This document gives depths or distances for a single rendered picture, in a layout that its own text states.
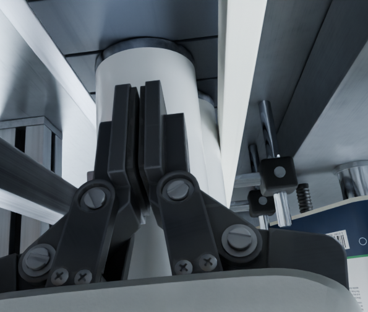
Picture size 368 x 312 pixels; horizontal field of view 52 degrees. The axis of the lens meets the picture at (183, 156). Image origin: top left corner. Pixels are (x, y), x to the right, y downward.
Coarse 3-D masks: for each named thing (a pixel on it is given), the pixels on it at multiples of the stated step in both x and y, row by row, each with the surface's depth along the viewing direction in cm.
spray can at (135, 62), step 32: (96, 64) 18; (128, 64) 17; (160, 64) 17; (192, 64) 19; (96, 96) 18; (192, 96) 18; (96, 128) 18; (192, 128) 17; (192, 160) 16; (160, 256) 14
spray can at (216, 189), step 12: (204, 96) 23; (204, 108) 22; (204, 120) 22; (204, 132) 22; (216, 132) 23; (204, 144) 21; (216, 144) 22; (216, 156) 22; (216, 168) 22; (216, 180) 21; (216, 192) 21
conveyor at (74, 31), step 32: (32, 0) 15; (64, 0) 15; (96, 0) 15; (128, 0) 15; (160, 0) 15; (192, 0) 15; (64, 32) 16; (96, 32) 17; (128, 32) 17; (160, 32) 17; (192, 32) 17
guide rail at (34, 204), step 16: (0, 144) 10; (0, 160) 10; (16, 160) 10; (32, 160) 11; (0, 176) 9; (16, 176) 10; (32, 176) 11; (48, 176) 12; (0, 192) 10; (16, 192) 10; (32, 192) 11; (48, 192) 12; (64, 192) 14; (16, 208) 12; (32, 208) 12; (48, 208) 12; (64, 208) 13
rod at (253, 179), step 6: (240, 174) 34; (246, 174) 34; (252, 174) 34; (258, 174) 34; (234, 180) 34; (240, 180) 34; (246, 180) 34; (252, 180) 34; (258, 180) 34; (234, 186) 34; (240, 186) 34; (246, 186) 34
